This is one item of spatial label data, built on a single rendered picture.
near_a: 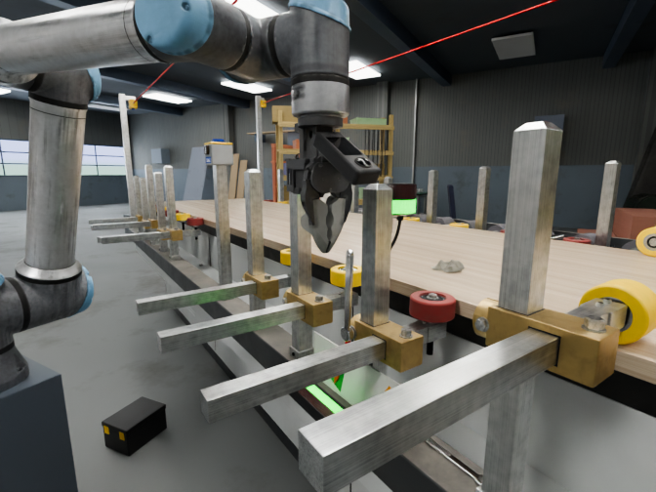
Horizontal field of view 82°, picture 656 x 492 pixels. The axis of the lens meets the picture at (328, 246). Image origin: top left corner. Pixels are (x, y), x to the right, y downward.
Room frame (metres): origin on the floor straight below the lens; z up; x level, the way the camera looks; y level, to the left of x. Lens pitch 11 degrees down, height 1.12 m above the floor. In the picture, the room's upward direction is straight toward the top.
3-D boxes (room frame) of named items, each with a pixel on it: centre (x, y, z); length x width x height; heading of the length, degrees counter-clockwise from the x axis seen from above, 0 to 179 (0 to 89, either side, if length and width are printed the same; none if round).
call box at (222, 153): (1.25, 0.35, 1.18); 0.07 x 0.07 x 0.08; 35
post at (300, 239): (0.83, 0.06, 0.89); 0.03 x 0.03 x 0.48; 35
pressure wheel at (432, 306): (0.65, -0.19, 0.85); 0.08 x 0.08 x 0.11
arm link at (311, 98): (0.62, 0.01, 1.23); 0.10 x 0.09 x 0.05; 125
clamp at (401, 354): (0.61, -0.10, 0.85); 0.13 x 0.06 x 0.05; 35
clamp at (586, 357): (0.40, -0.24, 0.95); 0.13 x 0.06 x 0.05; 35
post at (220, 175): (1.25, 0.35, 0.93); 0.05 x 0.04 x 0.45; 35
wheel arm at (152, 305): (0.95, 0.26, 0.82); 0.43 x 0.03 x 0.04; 125
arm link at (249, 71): (0.66, 0.12, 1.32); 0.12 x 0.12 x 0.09; 62
